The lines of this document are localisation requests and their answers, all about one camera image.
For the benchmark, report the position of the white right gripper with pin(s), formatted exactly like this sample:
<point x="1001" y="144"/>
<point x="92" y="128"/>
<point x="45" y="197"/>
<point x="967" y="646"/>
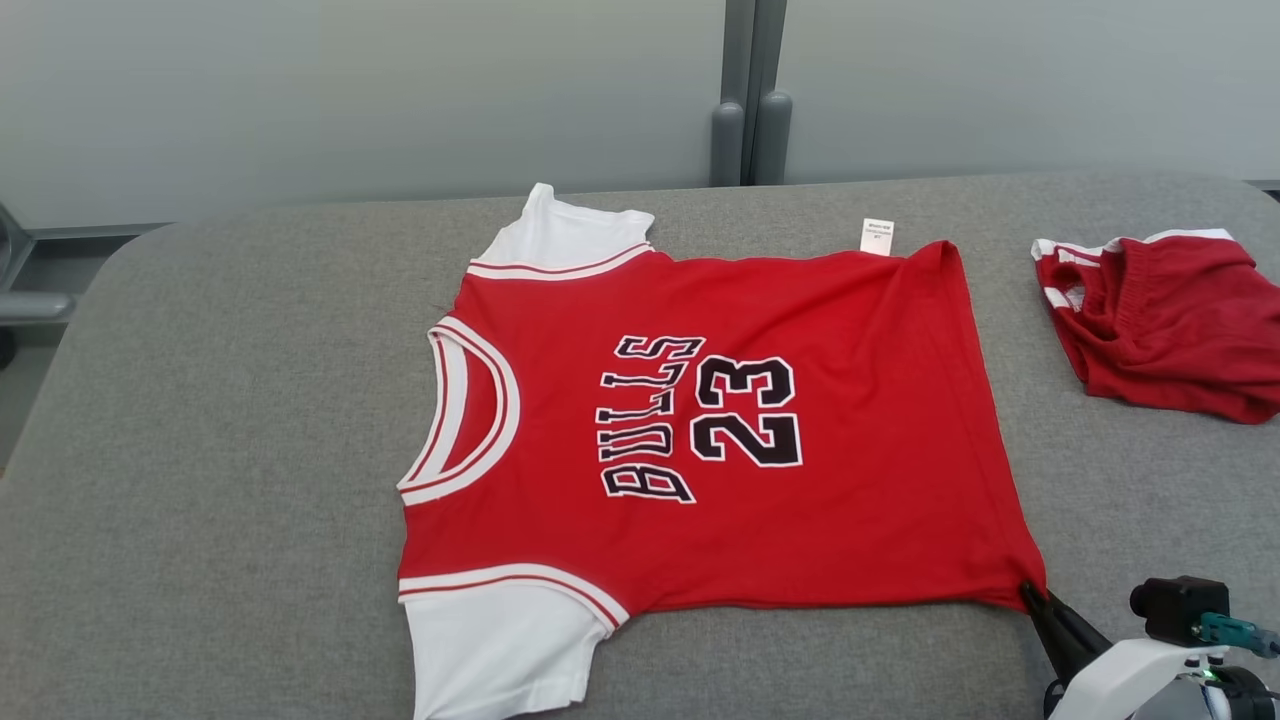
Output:
<point x="1110" y="690"/>

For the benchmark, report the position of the red shorts with white stripe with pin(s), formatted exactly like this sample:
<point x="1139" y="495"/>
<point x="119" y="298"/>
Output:
<point x="1180" y="330"/>

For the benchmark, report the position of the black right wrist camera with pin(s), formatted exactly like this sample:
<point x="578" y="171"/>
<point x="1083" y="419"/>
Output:
<point x="1175" y="610"/>

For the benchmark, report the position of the grey metal frame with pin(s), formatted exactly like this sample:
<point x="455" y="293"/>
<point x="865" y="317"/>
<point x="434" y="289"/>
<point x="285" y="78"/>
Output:
<point x="35" y="305"/>

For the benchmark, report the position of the grey rounded partition post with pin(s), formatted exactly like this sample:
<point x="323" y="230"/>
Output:
<point x="772" y="135"/>
<point x="728" y="140"/>

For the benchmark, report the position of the red Bulls 23 jersey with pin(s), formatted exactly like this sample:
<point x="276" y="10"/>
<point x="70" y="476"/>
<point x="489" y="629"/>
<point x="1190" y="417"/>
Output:
<point x="800" y="520"/>

